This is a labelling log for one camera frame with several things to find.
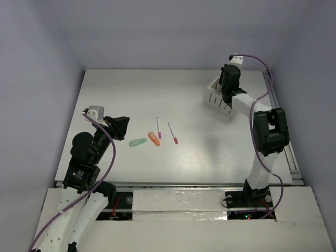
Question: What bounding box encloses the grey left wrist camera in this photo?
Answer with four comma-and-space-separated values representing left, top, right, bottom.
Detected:
81, 106, 104, 121

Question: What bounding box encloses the pink capped white marker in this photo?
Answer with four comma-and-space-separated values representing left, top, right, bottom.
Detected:
168, 122, 178, 144

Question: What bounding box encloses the white slotted organizer box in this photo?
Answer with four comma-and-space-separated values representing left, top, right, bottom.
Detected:
203, 77, 236, 120

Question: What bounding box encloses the aluminium side rail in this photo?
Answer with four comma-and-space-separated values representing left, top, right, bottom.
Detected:
262, 69, 304, 182

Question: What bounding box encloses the green utility knife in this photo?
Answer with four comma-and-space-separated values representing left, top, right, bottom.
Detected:
129, 138, 147, 147

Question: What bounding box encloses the orange utility knife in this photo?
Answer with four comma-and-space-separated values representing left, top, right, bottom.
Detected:
148, 132, 161, 146

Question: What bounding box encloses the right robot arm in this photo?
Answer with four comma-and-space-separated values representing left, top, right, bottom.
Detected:
218, 64, 290, 208

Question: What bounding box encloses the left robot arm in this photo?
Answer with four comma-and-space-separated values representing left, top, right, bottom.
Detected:
29, 112, 130, 251

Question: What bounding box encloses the purple capped white marker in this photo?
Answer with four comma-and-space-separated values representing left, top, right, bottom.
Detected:
156, 117, 162, 139

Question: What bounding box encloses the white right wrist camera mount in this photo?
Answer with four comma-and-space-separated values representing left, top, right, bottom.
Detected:
229, 55, 243, 68

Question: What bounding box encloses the white foam front block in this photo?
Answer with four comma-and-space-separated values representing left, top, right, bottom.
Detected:
132, 189, 227, 222

